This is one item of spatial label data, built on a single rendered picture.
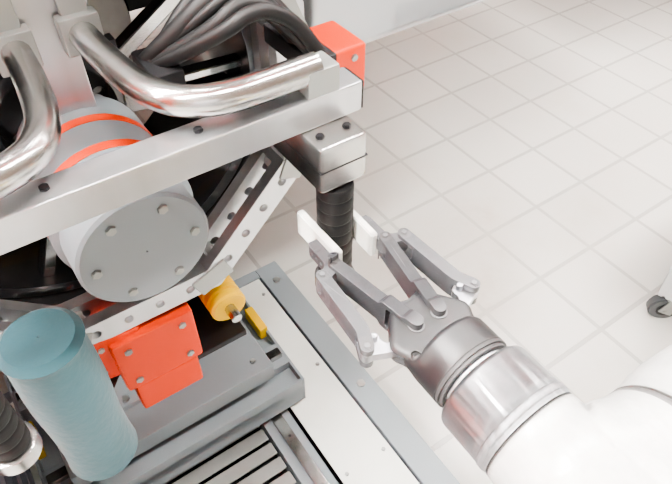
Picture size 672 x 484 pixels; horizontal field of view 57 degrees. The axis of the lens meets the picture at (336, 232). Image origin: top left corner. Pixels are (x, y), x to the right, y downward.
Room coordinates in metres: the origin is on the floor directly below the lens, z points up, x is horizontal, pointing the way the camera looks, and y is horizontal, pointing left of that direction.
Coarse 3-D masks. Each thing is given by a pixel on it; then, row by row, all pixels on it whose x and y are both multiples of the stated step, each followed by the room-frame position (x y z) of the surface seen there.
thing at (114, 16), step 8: (88, 0) 0.82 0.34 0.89; (96, 0) 0.82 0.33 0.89; (104, 0) 0.83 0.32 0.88; (112, 0) 0.83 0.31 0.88; (120, 0) 0.84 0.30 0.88; (96, 8) 0.82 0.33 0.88; (104, 8) 0.83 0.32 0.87; (112, 8) 0.83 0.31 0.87; (120, 8) 0.84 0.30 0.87; (104, 16) 0.82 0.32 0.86; (112, 16) 0.83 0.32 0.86; (120, 16) 0.84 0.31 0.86; (128, 16) 0.84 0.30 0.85; (104, 24) 0.82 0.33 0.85; (112, 24) 0.83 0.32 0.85; (120, 24) 0.84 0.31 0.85; (128, 24) 0.84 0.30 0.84; (104, 32) 0.82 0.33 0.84; (112, 32) 0.83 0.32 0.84; (120, 32) 0.83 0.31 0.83; (96, 88) 0.80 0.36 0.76; (16, 136) 0.73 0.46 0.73
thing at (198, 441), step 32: (256, 320) 0.80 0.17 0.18; (288, 384) 0.67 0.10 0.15; (32, 416) 0.60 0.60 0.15; (224, 416) 0.60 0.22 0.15; (256, 416) 0.60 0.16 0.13; (160, 448) 0.53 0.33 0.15; (192, 448) 0.53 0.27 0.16; (64, 480) 0.46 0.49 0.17; (128, 480) 0.46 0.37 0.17; (160, 480) 0.48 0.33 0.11
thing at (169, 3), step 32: (160, 0) 0.68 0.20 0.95; (128, 32) 0.66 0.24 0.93; (192, 64) 0.71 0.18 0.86; (224, 64) 0.72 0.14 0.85; (0, 96) 0.57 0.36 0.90; (0, 128) 0.59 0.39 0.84; (160, 128) 0.82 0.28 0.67; (0, 256) 0.56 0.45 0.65; (32, 256) 0.58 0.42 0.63; (0, 288) 0.50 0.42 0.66; (32, 288) 0.52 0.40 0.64; (64, 288) 0.54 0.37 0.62
